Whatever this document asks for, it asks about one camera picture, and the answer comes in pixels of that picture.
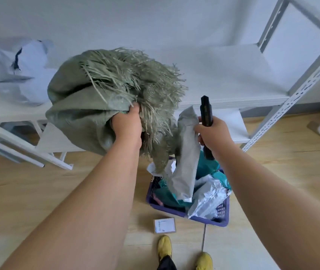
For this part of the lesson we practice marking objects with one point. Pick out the person's left hand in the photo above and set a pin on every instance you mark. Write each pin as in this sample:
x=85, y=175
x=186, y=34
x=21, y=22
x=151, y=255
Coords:
x=127, y=125

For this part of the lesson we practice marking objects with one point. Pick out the person's right hand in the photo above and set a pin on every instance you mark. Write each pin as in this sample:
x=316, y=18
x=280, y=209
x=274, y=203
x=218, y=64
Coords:
x=219, y=134

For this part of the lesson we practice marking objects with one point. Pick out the person's right fingers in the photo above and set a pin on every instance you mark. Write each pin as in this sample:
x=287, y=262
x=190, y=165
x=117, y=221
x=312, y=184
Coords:
x=200, y=134

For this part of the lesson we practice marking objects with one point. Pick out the person's left thumb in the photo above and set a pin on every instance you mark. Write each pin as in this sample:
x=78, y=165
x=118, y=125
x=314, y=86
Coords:
x=135, y=107

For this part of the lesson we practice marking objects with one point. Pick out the grey plastic mailer bag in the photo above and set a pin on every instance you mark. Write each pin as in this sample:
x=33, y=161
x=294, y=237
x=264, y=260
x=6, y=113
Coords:
x=186, y=154

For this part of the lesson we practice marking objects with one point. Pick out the black handheld scanner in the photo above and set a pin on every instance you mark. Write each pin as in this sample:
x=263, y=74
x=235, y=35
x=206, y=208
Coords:
x=206, y=111

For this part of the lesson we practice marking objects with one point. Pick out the green woven frayed sack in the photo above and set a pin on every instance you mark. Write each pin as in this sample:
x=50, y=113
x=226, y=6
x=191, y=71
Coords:
x=92, y=89

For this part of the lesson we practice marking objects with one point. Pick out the person's left forearm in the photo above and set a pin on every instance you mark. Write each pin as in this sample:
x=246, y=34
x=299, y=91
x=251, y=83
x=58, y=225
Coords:
x=86, y=210

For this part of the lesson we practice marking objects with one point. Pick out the person's right forearm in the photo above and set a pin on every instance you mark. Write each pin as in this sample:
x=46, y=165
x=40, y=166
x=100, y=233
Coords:
x=275, y=205

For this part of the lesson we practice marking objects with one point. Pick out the teal plastic mailer bag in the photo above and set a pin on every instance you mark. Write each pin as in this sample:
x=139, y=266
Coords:
x=206, y=167
x=168, y=195

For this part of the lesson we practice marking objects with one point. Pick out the white crumpled mailer bag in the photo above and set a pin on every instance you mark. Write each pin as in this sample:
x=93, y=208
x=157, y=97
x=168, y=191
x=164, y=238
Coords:
x=208, y=195

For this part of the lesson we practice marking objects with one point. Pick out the white metal shelf rack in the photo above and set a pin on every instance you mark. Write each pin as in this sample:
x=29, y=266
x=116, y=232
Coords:
x=233, y=75

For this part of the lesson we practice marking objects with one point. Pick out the purple plastic basket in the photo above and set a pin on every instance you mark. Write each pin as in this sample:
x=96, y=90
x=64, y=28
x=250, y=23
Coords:
x=222, y=213

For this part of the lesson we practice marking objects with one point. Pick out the small labelled cardboard box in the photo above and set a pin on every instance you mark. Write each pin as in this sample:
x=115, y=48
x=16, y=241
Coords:
x=164, y=225

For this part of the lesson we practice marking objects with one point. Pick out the pale blue plastic bag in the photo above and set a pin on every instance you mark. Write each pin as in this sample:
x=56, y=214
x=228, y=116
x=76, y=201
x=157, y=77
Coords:
x=34, y=70

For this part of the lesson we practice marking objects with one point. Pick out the person's right yellow shoe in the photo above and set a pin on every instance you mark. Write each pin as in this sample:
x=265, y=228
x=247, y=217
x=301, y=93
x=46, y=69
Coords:
x=204, y=262

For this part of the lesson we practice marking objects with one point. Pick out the person's black trouser leg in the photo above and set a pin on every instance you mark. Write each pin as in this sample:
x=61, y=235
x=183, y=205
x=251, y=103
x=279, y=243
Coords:
x=166, y=264

